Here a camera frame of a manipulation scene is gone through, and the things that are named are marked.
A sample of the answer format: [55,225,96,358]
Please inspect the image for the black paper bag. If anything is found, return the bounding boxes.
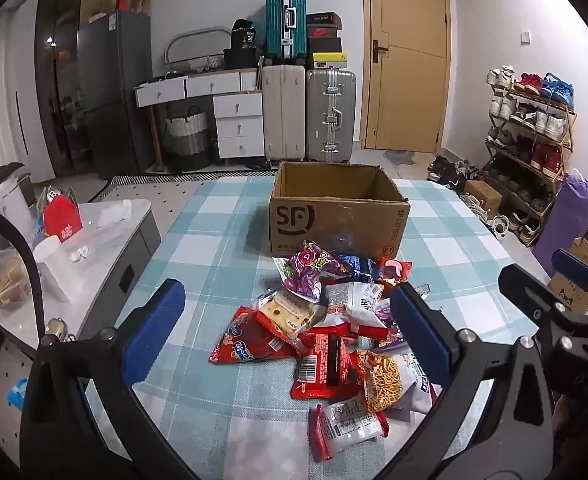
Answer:
[231,18,256,51]

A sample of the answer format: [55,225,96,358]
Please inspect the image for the blue plastic bag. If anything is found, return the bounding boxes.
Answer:
[31,209,48,249]

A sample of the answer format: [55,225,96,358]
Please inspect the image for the silver suitcase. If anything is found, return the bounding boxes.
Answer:
[305,67,358,163]

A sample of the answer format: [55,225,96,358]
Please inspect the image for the white kettle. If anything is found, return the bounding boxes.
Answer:
[0,176,38,249]

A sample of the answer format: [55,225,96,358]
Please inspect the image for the white red-print snack packet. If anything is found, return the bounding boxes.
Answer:
[321,281,391,338]

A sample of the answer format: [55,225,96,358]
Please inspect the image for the white tissue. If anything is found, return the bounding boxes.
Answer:
[96,199,133,227]

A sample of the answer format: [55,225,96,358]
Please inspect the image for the clear snack container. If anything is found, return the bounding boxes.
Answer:
[0,234,33,312]

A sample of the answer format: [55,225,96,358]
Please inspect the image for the striped rug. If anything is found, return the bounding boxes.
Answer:
[108,170,281,187]

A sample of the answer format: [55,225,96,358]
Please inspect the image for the grey white laundry basket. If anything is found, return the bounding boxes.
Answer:
[163,106,211,172]

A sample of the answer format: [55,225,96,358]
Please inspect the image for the wooden shoe rack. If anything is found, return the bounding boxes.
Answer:
[484,80,578,241]

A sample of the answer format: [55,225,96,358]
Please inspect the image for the beige suitcase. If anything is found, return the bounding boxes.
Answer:
[261,64,307,162]

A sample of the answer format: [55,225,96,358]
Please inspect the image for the wooden door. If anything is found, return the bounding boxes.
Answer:
[361,0,451,154]

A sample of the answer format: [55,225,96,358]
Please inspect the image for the red gift bag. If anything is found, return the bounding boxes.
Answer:
[43,191,83,244]

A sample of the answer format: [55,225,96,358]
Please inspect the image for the black storage box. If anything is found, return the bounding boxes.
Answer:
[223,47,263,69]

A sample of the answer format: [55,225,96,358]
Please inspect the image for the white noodle snack packet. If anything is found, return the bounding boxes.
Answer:
[356,349,437,416]

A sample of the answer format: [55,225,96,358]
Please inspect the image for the red black snack packet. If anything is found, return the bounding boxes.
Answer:
[290,332,362,401]

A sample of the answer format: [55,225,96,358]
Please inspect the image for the blue checked tablecloth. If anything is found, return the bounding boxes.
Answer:
[81,175,557,480]

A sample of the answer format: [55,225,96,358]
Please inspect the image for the small cardboard carton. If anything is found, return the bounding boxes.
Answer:
[463,179,503,217]

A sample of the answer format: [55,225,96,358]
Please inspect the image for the plain red snack packet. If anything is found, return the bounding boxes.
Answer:
[301,321,392,343]

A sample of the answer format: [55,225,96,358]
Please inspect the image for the scattered dark shoes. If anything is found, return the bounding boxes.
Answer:
[426,154,512,239]

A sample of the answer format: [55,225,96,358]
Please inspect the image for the arched metal frame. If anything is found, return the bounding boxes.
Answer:
[164,27,236,70]

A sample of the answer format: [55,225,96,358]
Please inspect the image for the small purple snack packet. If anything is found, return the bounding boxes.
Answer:
[374,300,402,351]

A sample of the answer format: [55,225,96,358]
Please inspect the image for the white curtain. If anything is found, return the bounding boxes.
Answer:
[0,7,41,163]

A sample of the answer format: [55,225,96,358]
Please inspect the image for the red pink cookie packet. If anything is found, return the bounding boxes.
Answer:
[374,258,413,288]

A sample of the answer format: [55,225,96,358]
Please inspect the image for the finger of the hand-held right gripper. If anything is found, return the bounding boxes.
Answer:
[553,248,588,312]
[498,262,581,342]

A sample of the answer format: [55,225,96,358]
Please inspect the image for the dark glass cabinet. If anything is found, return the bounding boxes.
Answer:
[33,0,87,178]

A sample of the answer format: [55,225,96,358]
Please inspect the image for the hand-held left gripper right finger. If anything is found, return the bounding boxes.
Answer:
[378,283,556,480]

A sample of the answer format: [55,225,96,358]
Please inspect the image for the clear cream cracker packet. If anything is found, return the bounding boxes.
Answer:
[254,289,327,348]

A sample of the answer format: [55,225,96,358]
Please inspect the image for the black cable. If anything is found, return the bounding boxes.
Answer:
[0,199,46,361]

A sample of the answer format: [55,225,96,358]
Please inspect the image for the brown cardboard box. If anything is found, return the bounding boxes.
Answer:
[268,161,411,262]

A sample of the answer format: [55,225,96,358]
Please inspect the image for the yellow black shoe box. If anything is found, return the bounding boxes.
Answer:
[311,51,349,70]

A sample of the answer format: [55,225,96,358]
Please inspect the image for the purple snack bag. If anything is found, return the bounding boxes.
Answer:
[280,241,351,303]

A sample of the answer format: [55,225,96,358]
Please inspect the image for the small white red packet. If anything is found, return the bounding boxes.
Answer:
[308,394,391,462]

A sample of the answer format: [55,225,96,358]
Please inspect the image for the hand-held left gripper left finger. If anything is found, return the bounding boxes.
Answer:
[20,279,201,480]

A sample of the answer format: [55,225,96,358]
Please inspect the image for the shoe rack with shoes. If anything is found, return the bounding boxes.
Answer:
[485,64,577,246]

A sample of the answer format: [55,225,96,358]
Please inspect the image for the grey refrigerator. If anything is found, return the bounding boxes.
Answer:
[77,9,153,177]

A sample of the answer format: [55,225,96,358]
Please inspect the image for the white desk with drawers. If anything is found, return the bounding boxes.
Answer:
[134,66,265,160]

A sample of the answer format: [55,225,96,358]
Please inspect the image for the teal suitcase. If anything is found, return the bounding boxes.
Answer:
[266,0,308,64]

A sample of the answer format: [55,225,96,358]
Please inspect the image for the small metal object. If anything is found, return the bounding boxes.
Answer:
[44,317,76,342]

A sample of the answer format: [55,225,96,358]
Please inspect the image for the blue snack packet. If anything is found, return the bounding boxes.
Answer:
[336,254,381,283]

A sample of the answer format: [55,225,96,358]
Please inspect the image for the large red cookie packet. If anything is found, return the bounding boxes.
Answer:
[209,305,302,366]

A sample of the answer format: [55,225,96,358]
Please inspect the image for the printed cardboard carton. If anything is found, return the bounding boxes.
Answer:
[548,226,588,317]

